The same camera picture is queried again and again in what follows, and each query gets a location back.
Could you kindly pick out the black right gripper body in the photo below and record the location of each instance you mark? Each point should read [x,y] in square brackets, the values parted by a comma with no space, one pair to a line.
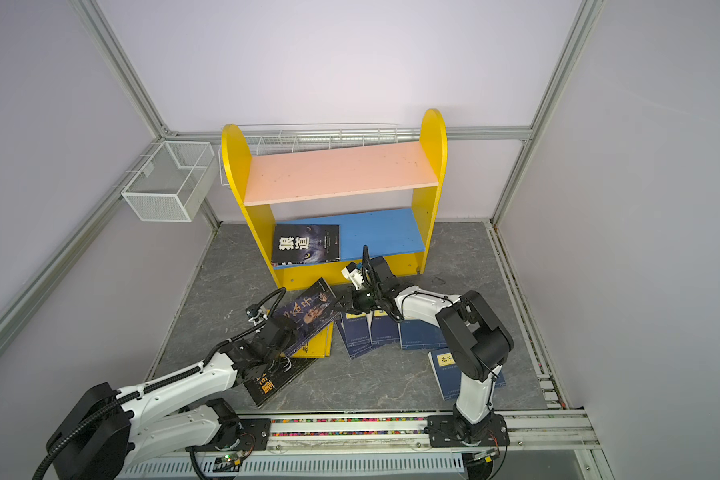
[368,299]

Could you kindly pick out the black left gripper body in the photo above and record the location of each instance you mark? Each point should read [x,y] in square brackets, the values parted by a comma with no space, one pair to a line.
[272,358]

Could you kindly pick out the black book yellow title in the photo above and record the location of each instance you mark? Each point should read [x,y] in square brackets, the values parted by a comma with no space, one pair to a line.
[265,387]

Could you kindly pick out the purple old man book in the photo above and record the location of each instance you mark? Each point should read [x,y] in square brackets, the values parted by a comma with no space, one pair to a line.
[311,312]

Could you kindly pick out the yellow cartoon book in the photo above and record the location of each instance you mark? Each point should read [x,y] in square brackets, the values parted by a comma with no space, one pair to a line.
[319,346]

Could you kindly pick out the dark wolf cover book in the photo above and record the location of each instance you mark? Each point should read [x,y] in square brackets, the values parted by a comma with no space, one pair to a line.
[305,244]

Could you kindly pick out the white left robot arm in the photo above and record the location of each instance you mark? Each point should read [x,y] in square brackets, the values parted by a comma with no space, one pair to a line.
[110,430]

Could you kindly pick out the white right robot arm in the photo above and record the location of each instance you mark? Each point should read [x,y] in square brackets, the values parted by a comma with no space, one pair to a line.
[477,339]

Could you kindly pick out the navy book leftmost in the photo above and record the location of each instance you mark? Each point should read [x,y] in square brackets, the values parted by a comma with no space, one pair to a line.
[355,333]

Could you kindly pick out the navy book middle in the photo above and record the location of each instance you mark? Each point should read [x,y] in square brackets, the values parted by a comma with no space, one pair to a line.
[383,329]

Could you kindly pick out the navy book large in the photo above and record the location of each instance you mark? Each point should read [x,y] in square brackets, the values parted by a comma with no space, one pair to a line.
[419,335]

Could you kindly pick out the yellow pink blue bookshelf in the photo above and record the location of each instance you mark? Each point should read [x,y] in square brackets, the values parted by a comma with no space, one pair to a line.
[402,236]

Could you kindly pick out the navy book front right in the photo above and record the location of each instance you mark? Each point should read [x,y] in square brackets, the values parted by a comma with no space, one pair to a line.
[446,372]

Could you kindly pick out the white mesh basket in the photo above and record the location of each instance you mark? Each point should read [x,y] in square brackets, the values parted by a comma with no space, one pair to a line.
[173,182]

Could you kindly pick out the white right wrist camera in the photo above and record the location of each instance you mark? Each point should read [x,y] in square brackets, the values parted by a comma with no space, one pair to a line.
[354,274]

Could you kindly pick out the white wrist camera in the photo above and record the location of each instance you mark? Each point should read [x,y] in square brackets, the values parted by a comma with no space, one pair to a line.
[255,313]
[354,274]

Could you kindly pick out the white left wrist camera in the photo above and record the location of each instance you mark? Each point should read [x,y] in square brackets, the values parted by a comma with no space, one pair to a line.
[255,313]

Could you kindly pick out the white vented cable duct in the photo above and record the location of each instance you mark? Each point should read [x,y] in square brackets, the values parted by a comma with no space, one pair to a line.
[335,466]

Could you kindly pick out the white wire rack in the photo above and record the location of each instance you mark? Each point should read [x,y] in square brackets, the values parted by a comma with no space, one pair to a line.
[286,141]

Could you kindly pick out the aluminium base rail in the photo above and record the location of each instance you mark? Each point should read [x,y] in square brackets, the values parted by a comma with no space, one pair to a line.
[355,432]

